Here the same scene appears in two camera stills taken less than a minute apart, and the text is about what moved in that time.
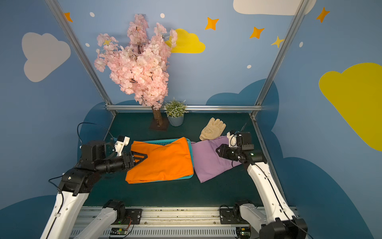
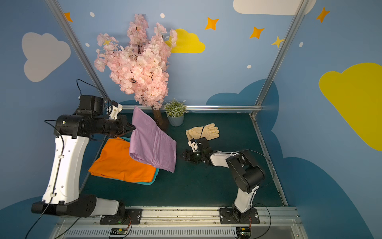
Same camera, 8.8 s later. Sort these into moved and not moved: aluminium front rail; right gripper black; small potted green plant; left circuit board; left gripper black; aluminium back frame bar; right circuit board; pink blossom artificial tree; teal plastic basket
Moved: teal plastic basket; left gripper black; right gripper black
Not moved: left circuit board; aluminium front rail; right circuit board; pink blossom artificial tree; aluminium back frame bar; small potted green plant
